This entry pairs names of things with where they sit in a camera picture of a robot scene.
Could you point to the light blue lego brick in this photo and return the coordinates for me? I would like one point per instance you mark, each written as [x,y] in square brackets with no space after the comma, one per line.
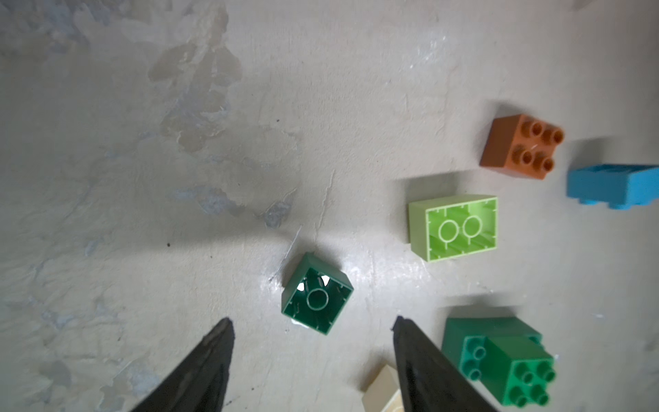
[619,186]

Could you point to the long green lego brick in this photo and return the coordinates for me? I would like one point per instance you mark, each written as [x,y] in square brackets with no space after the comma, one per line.
[464,340]

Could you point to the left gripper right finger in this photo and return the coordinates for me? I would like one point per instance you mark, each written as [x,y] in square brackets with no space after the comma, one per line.
[428,380]

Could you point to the brown square lego brick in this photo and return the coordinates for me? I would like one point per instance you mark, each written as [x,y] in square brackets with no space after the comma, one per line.
[522,146]

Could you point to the cream square lego brick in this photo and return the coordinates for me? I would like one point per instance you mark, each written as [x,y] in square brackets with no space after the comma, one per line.
[384,394]

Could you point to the bright green square lego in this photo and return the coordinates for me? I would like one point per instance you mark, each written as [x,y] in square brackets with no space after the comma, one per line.
[517,371]

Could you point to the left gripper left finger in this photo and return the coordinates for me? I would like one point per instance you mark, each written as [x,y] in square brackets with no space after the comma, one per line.
[200,381]

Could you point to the lime green lego brick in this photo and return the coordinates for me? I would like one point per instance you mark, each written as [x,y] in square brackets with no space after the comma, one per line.
[453,227]

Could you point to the dark green square lego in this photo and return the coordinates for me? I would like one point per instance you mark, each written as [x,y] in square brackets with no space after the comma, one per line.
[316,294]

